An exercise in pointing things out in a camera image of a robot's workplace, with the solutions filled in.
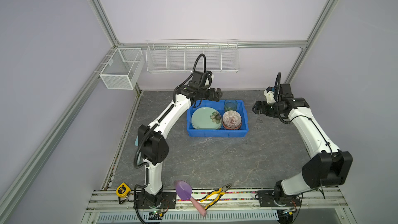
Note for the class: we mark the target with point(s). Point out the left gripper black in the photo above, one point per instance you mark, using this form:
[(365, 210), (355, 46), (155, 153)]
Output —
[(212, 91)]

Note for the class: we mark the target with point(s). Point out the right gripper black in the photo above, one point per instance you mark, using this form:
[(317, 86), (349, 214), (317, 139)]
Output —
[(263, 111)]

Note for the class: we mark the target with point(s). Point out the mint green plate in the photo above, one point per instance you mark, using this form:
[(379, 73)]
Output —
[(206, 118)]

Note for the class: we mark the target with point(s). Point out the pink striped ribbed bowl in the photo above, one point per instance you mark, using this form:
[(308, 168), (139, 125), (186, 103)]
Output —
[(232, 118)]

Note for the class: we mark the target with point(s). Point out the amber glass cup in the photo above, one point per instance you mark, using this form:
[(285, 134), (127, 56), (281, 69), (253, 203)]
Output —
[(230, 105)]

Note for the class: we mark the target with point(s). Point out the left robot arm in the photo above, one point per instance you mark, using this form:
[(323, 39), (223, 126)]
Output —
[(152, 147)]

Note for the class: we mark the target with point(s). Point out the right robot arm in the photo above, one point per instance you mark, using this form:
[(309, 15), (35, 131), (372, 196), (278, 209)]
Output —
[(328, 166)]

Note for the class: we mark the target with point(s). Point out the blue plastic bin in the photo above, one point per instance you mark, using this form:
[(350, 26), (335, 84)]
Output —
[(222, 132)]

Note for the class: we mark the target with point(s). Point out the small white mesh basket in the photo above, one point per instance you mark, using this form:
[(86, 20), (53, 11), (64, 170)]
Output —
[(123, 69)]

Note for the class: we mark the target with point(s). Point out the yellow black pliers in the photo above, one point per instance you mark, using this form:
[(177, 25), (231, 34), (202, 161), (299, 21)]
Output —
[(215, 195)]

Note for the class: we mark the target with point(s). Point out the yellow tape measure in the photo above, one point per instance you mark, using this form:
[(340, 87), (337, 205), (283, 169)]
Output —
[(123, 191)]

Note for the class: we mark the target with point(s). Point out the green circuit board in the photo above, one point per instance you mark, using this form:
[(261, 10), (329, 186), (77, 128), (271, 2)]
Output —
[(155, 215)]

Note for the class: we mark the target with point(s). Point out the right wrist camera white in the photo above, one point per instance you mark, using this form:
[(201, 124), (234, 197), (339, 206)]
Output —
[(269, 94)]

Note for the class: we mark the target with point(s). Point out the long white wire basket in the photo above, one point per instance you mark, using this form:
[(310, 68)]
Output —
[(179, 55)]

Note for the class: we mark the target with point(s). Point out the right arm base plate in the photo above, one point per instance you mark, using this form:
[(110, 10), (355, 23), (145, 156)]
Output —
[(267, 198)]

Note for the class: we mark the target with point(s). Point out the purple scoop pink handle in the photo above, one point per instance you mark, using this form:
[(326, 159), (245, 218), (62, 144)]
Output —
[(184, 191)]

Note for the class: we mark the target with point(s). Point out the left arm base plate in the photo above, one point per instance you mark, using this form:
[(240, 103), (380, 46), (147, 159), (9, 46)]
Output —
[(161, 200)]

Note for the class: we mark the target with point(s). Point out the white vented cable duct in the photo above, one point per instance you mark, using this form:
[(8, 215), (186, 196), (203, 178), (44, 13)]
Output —
[(174, 217)]

